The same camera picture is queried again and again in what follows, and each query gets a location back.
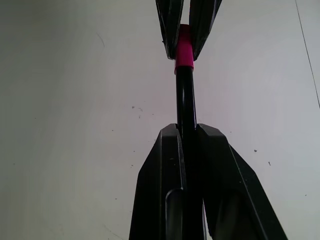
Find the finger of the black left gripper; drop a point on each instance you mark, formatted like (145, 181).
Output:
(202, 22)
(168, 22)

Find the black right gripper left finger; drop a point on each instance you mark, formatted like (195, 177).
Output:
(155, 180)

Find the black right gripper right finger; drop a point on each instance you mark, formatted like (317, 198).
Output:
(232, 180)

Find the pink marker cap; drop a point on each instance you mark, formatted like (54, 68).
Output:
(184, 50)

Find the black marker pen body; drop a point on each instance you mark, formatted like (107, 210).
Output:
(185, 100)

